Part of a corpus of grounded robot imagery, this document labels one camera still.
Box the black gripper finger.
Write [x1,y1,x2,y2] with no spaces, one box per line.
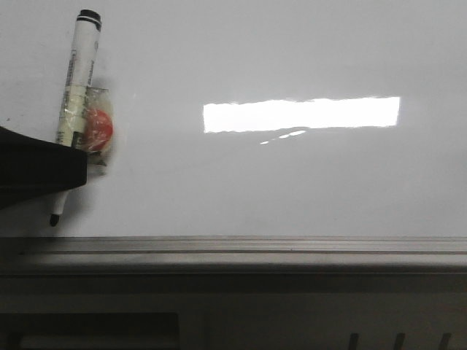
[1,128,88,209]

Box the white black whiteboard marker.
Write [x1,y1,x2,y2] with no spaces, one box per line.
[49,9,103,228]

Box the red magnet in clear tape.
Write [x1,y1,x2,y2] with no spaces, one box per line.
[81,87,115,176]

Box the white whiteboard with aluminium frame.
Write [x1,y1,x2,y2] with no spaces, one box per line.
[1,1,466,275]

